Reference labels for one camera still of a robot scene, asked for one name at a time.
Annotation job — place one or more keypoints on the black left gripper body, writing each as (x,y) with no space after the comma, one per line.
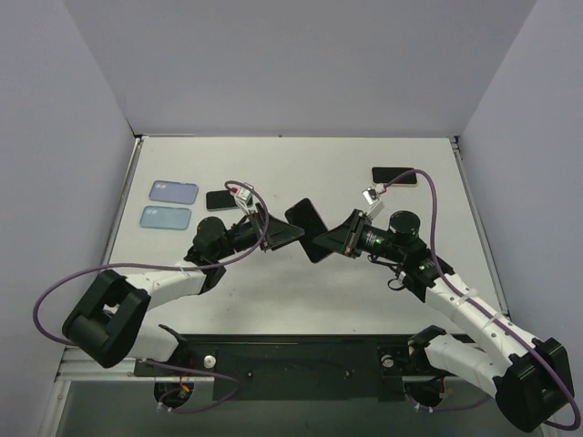
(263,227)

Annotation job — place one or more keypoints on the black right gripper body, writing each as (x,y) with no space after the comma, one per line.
(355,233)

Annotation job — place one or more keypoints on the black smartphone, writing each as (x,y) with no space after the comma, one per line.
(304,215)
(220,200)

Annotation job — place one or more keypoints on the phone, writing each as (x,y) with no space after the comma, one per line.
(404,176)
(166,218)

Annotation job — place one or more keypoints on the lilac phone case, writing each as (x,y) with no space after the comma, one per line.
(173,192)

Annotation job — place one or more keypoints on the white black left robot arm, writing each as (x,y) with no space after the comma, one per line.
(109,321)

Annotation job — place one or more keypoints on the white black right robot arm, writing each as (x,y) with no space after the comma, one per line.
(529,378)

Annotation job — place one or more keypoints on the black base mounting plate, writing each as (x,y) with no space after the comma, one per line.
(300,368)

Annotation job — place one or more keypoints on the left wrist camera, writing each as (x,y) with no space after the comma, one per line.
(242,197)

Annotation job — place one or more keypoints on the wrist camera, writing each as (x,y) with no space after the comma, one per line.
(373,197)
(242,197)

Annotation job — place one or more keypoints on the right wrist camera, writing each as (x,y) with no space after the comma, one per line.
(373,197)

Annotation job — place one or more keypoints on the aluminium table edge rail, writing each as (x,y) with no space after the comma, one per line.
(75,365)

